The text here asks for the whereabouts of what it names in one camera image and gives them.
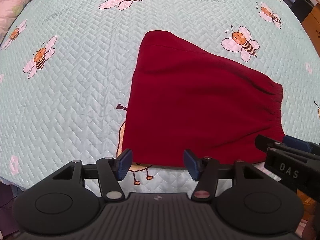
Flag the black chair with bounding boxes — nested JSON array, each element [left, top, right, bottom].
[[290, 0, 314, 23]]

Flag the floral pink pillow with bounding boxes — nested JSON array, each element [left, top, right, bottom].
[[0, 0, 31, 42]]

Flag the orange wooden cabinet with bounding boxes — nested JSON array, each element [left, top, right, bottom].
[[302, 3, 320, 55]]

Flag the mint quilted bee bedspread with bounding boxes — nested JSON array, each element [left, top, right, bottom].
[[1, 0, 319, 189]]

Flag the dark red knit garment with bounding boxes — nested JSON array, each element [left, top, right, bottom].
[[123, 31, 284, 167]]

